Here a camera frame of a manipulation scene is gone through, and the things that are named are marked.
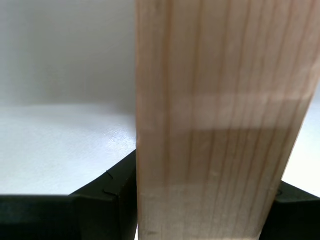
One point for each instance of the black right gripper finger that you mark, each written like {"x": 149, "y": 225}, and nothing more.
{"x": 75, "y": 217}
{"x": 295, "y": 217}

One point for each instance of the light wooden block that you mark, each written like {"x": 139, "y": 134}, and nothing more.
{"x": 212, "y": 125}

